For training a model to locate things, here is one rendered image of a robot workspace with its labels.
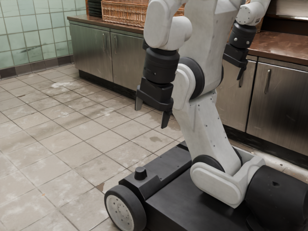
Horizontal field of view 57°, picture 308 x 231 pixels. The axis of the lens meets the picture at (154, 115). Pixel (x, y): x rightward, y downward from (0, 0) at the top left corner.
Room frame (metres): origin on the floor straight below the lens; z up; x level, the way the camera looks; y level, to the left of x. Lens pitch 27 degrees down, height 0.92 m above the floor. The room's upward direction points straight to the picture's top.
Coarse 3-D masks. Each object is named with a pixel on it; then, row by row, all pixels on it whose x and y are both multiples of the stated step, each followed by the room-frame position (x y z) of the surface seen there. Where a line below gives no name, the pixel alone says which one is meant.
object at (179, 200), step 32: (160, 160) 1.03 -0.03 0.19; (160, 192) 0.85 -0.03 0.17; (192, 192) 0.85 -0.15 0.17; (256, 192) 0.69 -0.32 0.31; (288, 192) 0.65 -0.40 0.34; (160, 224) 0.75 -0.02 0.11; (192, 224) 0.69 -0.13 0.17; (224, 224) 0.69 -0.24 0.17; (256, 224) 0.67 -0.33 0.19; (288, 224) 0.62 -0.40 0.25
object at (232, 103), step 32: (96, 32) 2.38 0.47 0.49; (128, 32) 2.11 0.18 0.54; (96, 64) 2.41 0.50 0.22; (128, 64) 2.11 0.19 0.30; (224, 64) 1.55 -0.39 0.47; (256, 64) 1.43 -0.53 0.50; (288, 64) 1.31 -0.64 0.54; (128, 96) 2.19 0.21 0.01; (224, 96) 1.53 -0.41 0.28; (256, 96) 1.40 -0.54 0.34; (288, 96) 1.29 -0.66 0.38; (224, 128) 1.56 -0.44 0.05; (256, 128) 1.38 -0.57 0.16; (288, 128) 1.26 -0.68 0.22; (288, 160) 1.28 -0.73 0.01
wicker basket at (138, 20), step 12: (108, 0) 2.42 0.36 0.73; (120, 0) 2.52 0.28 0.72; (132, 0) 2.62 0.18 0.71; (144, 0) 2.65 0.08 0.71; (108, 12) 2.33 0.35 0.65; (120, 12) 2.51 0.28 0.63; (132, 12) 2.14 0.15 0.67; (144, 12) 2.06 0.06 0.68; (132, 24) 2.14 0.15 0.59; (144, 24) 2.07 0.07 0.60
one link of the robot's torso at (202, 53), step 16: (192, 0) 0.87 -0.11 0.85; (208, 0) 0.83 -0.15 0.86; (224, 0) 0.94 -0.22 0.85; (240, 0) 0.93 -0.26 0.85; (192, 16) 0.88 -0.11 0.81; (208, 16) 0.84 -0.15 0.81; (224, 16) 0.87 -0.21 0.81; (192, 32) 0.90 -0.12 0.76; (208, 32) 0.86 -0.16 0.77; (224, 32) 0.90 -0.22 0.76; (192, 48) 0.90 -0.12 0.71; (208, 48) 0.86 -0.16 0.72; (224, 48) 0.93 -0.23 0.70; (192, 64) 0.87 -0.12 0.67; (208, 64) 0.87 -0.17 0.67; (208, 80) 0.87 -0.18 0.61; (192, 96) 0.87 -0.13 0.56
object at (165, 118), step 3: (165, 111) 0.70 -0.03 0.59; (168, 111) 0.70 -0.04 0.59; (171, 111) 0.70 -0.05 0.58; (162, 114) 0.70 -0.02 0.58; (165, 114) 0.70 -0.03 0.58; (168, 114) 0.70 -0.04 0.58; (162, 117) 0.70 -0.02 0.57; (165, 117) 0.70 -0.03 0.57; (168, 117) 0.71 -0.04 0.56; (162, 120) 0.70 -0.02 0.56; (165, 120) 0.70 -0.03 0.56; (168, 120) 0.71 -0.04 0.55; (162, 123) 0.70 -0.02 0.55; (165, 123) 0.71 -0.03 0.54; (162, 126) 0.70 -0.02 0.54; (165, 126) 0.71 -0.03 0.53
